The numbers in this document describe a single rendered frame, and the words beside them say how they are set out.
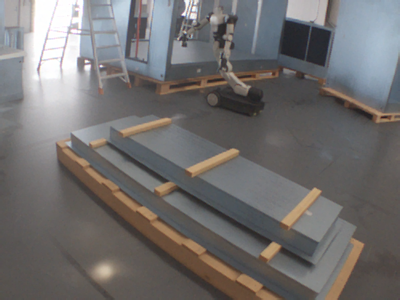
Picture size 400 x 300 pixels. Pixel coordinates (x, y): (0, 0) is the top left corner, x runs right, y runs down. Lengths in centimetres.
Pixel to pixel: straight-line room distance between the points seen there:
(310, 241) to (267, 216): 27
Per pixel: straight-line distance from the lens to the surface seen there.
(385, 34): 632
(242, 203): 165
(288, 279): 150
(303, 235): 155
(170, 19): 438
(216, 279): 163
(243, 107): 404
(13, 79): 433
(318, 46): 798
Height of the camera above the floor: 128
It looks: 26 degrees down
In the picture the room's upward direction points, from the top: 8 degrees clockwise
